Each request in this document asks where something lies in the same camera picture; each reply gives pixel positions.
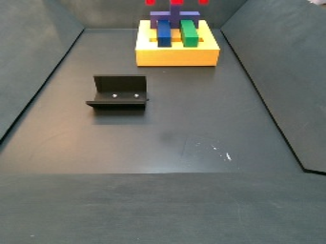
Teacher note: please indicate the red E-shaped block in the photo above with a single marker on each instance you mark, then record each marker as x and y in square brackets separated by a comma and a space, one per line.
[175, 2]

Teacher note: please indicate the yellow base board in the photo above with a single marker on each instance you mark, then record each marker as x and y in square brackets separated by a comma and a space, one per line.
[175, 56]

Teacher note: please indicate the black angled stand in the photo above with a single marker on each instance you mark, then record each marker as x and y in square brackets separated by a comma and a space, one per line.
[119, 92]

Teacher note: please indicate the green long block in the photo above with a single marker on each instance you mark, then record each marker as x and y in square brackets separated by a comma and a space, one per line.
[189, 34]

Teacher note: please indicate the blue long block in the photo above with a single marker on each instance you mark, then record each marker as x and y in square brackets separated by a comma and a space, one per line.
[163, 34]

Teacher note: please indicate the purple cross block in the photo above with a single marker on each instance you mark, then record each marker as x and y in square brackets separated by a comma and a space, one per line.
[174, 16]

